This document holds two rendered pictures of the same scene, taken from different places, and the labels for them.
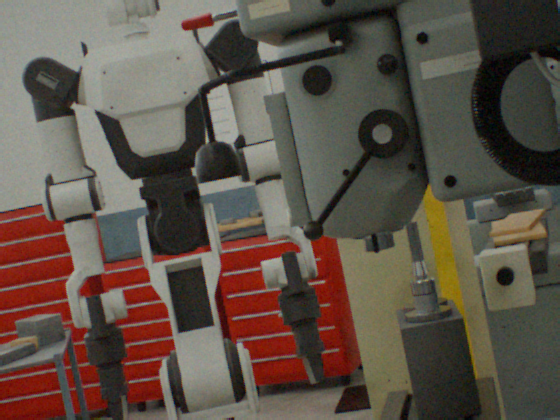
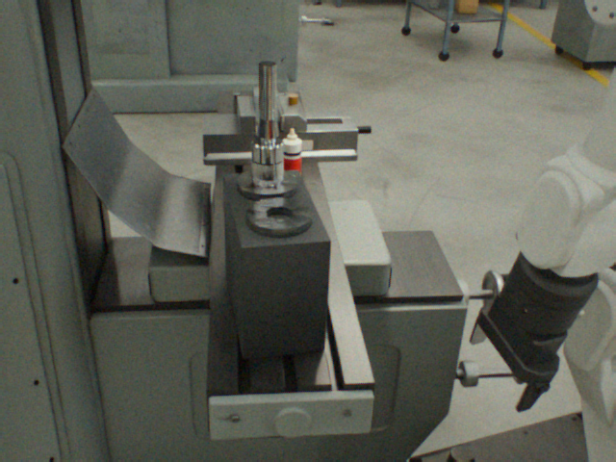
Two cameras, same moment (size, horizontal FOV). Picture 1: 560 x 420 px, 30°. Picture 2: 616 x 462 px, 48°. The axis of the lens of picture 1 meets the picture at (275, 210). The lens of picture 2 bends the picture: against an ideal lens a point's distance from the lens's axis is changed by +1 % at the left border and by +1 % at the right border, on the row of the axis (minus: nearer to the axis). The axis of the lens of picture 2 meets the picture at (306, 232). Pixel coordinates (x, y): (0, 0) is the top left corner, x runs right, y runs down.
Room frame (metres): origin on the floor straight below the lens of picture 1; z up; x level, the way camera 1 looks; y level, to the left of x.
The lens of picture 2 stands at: (2.87, -0.48, 1.56)
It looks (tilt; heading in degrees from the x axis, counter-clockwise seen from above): 30 degrees down; 162
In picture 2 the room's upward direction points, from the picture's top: 2 degrees clockwise
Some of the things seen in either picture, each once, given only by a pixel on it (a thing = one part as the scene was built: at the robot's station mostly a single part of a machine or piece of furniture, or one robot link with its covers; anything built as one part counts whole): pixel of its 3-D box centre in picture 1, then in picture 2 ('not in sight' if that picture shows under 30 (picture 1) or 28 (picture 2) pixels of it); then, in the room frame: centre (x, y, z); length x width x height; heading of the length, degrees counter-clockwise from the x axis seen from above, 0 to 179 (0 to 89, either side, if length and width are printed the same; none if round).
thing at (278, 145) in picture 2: (422, 281); (267, 143); (1.97, -0.25, 1.16); 0.05 x 0.05 x 0.01
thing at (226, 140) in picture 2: not in sight; (278, 127); (1.43, -0.08, 0.96); 0.35 x 0.15 x 0.11; 81
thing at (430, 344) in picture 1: (436, 355); (272, 255); (2.02, -0.25, 1.00); 0.22 x 0.12 x 0.20; 175
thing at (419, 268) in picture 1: (416, 250); (268, 103); (1.97, -0.25, 1.22); 0.03 x 0.03 x 0.11
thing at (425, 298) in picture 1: (425, 297); (267, 164); (1.97, -0.25, 1.13); 0.05 x 0.05 x 0.05
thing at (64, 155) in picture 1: (67, 167); not in sight; (2.36, 0.44, 1.52); 0.13 x 0.12 x 0.22; 94
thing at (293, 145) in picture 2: not in sight; (292, 153); (1.57, -0.09, 0.96); 0.04 x 0.04 x 0.11
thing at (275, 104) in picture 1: (290, 159); not in sight; (1.62, -0.04, 1.45); 0.04 x 0.04 x 0.21; 78
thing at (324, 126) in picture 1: (358, 128); not in sight; (1.60, -0.15, 1.47); 0.21 x 0.19 x 0.32; 168
